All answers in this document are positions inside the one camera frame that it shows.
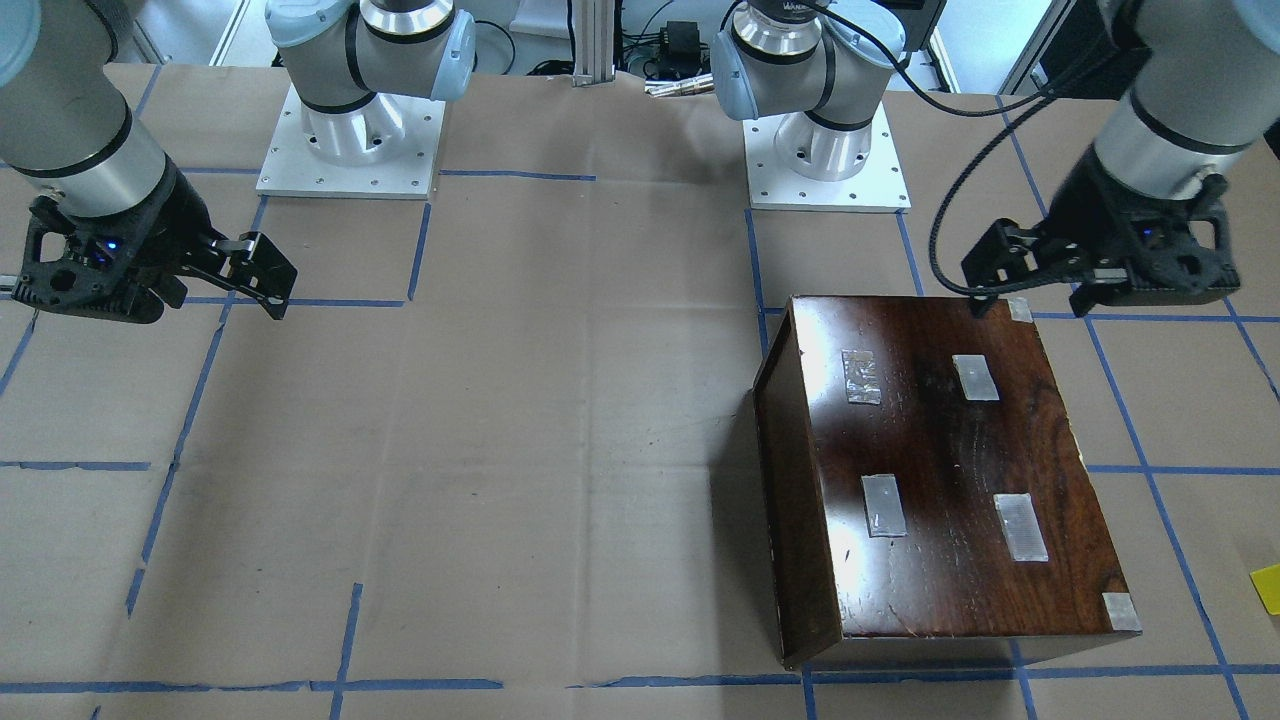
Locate aluminium frame post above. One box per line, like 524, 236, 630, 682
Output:
567, 0, 620, 87

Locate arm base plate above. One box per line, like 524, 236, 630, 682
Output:
742, 106, 911, 213
256, 88, 448, 200

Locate yellow wooden block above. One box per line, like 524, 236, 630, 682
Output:
1249, 562, 1280, 616

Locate dark wooden drawer cabinet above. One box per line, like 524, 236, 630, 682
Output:
753, 296, 1142, 669

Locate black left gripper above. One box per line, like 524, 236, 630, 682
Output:
961, 149, 1242, 318

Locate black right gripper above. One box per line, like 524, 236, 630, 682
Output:
12, 160, 298, 324

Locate black power adapter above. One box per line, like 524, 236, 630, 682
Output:
657, 20, 701, 79

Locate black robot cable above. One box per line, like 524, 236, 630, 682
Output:
735, 0, 1111, 293

